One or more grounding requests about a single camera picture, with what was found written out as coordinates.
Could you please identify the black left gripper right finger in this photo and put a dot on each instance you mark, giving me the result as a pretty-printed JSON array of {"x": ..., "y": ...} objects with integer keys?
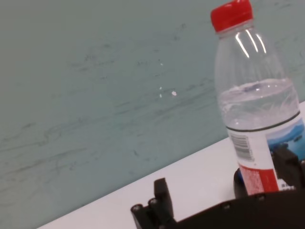
[{"x": 290, "y": 169}]

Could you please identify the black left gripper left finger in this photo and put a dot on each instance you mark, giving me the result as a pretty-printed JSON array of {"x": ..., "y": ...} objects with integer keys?
[{"x": 162, "y": 205}]

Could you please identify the blue push button black base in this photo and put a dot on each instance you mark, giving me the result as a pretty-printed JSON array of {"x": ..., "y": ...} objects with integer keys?
[{"x": 238, "y": 188}]

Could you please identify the clear water bottle red cap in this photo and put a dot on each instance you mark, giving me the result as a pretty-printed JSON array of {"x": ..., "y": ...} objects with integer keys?
[{"x": 252, "y": 107}]

